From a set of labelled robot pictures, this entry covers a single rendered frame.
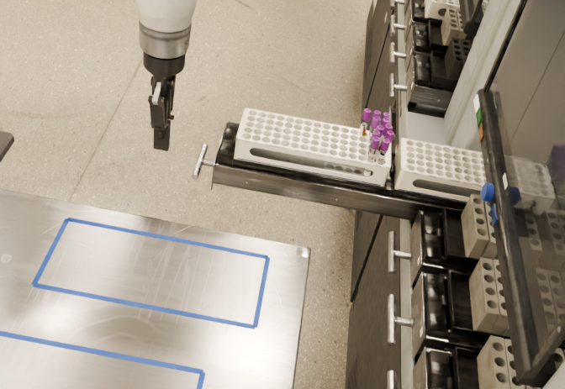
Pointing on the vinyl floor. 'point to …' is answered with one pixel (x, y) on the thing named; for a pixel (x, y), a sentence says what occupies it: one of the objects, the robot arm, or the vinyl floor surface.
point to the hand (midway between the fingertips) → (161, 134)
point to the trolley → (142, 302)
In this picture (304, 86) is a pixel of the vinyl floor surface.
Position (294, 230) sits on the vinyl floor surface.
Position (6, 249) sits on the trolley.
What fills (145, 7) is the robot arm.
